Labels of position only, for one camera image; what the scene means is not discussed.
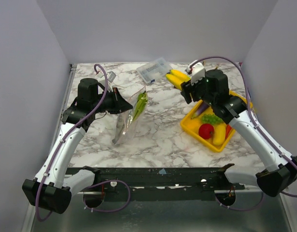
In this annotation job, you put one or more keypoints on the yellow plastic tray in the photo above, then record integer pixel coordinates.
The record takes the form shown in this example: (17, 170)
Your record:
(191, 127)

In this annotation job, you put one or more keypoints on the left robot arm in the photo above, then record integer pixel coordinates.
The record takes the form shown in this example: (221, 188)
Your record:
(49, 189)

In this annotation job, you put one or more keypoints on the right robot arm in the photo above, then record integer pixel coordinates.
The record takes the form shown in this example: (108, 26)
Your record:
(280, 165)

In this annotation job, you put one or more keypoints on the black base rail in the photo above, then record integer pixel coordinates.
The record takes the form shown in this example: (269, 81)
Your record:
(160, 184)

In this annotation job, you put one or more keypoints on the clear zip top bag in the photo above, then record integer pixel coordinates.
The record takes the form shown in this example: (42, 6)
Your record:
(130, 126)

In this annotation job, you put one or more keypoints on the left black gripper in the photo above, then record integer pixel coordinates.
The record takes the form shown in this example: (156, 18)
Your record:
(120, 104)

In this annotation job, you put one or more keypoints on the yellow black pliers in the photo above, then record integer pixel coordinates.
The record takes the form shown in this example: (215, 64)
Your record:
(210, 65)

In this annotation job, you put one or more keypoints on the yellow toy lemon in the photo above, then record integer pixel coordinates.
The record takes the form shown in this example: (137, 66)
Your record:
(219, 134)

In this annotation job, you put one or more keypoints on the red toy apple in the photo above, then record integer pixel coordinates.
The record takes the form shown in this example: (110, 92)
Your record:
(206, 131)

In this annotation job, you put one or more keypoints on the toy celery stalk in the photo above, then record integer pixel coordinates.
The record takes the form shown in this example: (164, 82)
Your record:
(141, 103)

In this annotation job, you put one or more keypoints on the green toy grapes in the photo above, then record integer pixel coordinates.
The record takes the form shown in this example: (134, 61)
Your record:
(211, 119)

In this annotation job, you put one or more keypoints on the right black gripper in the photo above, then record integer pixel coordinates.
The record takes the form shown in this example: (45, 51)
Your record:
(189, 88)

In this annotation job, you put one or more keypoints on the purple toy eggplant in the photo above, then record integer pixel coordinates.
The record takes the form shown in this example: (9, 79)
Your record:
(202, 107)

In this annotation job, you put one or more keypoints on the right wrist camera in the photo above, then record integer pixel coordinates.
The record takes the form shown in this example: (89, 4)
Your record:
(196, 72)

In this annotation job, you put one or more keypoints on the orange toy carrot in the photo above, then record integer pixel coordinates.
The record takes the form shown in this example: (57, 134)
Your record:
(228, 129)

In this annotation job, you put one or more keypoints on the yellow toy banana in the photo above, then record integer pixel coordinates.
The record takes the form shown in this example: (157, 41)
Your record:
(176, 78)

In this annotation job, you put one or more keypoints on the clear plastic organizer box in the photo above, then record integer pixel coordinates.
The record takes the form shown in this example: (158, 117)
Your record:
(154, 71)

